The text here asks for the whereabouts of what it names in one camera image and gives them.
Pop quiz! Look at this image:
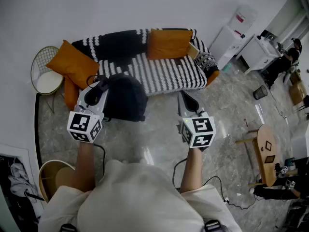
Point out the orange sofa with striped cover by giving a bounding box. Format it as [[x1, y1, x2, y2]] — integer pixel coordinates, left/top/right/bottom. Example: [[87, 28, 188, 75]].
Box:
[[64, 28, 220, 111]]

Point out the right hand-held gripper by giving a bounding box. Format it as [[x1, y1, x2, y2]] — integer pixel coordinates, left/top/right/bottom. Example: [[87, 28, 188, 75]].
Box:
[[178, 90, 217, 149]]

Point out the white cabinet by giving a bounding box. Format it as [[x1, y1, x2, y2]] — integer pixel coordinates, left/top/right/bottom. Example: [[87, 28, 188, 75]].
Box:
[[291, 127, 309, 159]]

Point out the cardboard box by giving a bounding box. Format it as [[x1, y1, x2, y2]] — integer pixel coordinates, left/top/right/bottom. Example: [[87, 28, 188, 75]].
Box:
[[289, 71, 302, 85], [289, 80, 307, 106]]

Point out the white water dispenser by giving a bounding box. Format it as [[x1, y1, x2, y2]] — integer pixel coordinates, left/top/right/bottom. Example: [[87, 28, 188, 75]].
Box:
[[209, 25, 244, 70]]

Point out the person's cream shirt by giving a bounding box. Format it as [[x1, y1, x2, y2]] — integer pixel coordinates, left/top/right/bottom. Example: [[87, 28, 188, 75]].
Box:
[[38, 159, 242, 232]]

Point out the pale yellow box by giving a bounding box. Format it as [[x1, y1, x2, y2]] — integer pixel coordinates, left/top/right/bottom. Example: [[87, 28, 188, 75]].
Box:
[[188, 42, 200, 59]]

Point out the right hand-held gripper cable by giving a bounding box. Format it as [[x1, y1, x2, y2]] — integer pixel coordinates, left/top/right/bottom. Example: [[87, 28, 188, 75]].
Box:
[[171, 157, 188, 187]]

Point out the white plastic chair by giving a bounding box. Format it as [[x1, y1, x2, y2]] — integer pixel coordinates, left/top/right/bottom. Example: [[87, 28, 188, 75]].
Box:
[[283, 60, 300, 85]]

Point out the orange cushion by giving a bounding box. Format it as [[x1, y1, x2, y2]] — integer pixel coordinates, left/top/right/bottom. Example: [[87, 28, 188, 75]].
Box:
[[147, 29, 193, 60], [45, 40, 100, 89]]

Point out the black harness buckle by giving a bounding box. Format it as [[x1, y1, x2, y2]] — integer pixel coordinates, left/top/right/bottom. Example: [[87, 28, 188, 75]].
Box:
[[204, 220, 223, 232], [60, 223, 78, 232]]

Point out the black floor cable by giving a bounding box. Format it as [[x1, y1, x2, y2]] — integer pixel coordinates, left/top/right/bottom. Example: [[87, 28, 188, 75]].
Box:
[[204, 176, 256, 210], [267, 86, 288, 119]]

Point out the white desk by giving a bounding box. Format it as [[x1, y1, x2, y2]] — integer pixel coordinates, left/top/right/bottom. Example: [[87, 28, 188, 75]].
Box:
[[235, 34, 282, 75]]

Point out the white round seat cushion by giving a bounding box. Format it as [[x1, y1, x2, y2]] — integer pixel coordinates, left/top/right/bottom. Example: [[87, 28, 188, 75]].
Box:
[[36, 71, 64, 93]]

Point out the oval wooden side table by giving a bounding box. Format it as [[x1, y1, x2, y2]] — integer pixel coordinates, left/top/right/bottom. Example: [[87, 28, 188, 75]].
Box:
[[235, 123, 281, 188]]

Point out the person's right forearm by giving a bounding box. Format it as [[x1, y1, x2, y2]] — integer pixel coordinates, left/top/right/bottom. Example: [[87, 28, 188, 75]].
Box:
[[180, 147, 203, 194]]

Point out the black white framed poster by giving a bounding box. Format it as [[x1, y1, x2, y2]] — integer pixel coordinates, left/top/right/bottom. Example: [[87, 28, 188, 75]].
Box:
[[0, 143, 45, 232]]

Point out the round wooden basket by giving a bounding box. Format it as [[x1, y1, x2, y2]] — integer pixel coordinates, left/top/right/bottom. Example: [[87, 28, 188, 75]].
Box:
[[38, 159, 76, 204]]

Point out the green wire chair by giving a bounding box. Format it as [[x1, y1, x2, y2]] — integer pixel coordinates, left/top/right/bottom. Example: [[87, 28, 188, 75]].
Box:
[[30, 46, 65, 113]]

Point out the person's left forearm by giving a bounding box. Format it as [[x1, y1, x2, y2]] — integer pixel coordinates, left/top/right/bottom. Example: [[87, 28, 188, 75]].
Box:
[[72, 141, 96, 193]]

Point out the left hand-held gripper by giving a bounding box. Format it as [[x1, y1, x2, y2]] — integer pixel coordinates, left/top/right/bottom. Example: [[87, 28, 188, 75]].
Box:
[[67, 81, 109, 144]]

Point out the black mesh wastebasket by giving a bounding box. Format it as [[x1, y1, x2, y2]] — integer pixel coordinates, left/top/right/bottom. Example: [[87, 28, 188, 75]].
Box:
[[253, 85, 268, 101]]

